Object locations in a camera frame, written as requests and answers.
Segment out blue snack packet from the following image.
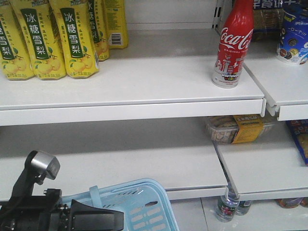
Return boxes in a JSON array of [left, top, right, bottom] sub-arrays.
[[286, 119, 308, 165]]

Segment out clear snack box yellow label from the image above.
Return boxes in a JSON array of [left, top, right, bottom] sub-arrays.
[[205, 114, 276, 144]]

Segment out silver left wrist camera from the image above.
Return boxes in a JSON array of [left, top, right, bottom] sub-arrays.
[[31, 151, 61, 180]]

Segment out clear water bottle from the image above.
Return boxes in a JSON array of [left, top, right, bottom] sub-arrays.
[[216, 188, 240, 222]]

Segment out blue biscuit packet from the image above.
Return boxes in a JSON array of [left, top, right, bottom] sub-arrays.
[[252, 0, 284, 41]]

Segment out light blue plastic basket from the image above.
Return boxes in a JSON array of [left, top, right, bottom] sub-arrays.
[[62, 178, 179, 231]]

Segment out yellow pear drink bottle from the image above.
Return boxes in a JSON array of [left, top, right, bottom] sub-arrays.
[[10, 0, 66, 80], [49, 0, 99, 79], [0, 0, 34, 80], [88, 0, 109, 62], [103, 0, 128, 49]]

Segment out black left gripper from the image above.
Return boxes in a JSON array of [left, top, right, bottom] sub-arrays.
[[14, 189, 124, 231]]

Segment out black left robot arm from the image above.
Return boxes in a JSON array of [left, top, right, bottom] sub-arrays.
[[0, 189, 124, 231]]

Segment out white metal shelf unit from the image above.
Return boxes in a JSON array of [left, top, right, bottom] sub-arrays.
[[0, 0, 308, 231]]

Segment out blue oreo cup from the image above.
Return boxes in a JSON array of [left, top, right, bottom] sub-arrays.
[[276, 3, 308, 65]]

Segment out red coca-cola bottle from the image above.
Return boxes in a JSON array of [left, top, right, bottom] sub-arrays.
[[212, 0, 254, 89]]

